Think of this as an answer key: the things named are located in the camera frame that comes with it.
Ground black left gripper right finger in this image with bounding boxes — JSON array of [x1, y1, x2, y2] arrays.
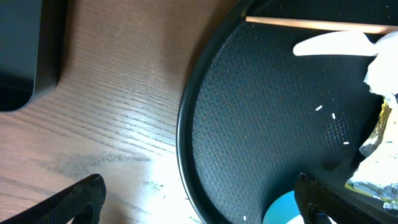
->
[[294, 172, 386, 224]]

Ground crumpled white tissue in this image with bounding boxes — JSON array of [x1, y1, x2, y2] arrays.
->
[[364, 31, 397, 109]]

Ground wooden chopstick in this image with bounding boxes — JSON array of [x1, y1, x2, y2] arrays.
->
[[246, 16, 397, 34]]

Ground round black serving tray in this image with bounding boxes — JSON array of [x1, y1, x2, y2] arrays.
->
[[177, 0, 397, 223]]

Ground white plastic spoon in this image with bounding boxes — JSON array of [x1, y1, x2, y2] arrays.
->
[[293, 31, 378, 56]]

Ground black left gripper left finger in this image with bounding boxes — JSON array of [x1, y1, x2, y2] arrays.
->
[[3, 174, 106, 224]]

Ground light blue small bowl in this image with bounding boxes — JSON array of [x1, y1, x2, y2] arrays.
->
[[262, 190, 338, 224]]

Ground yellow snack wrapper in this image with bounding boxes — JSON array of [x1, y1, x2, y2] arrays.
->
[[345, 101, 397, 210]]

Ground black rectangular waste tray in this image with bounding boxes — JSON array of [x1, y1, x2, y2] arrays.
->
[[1, 0, 68, 113]]

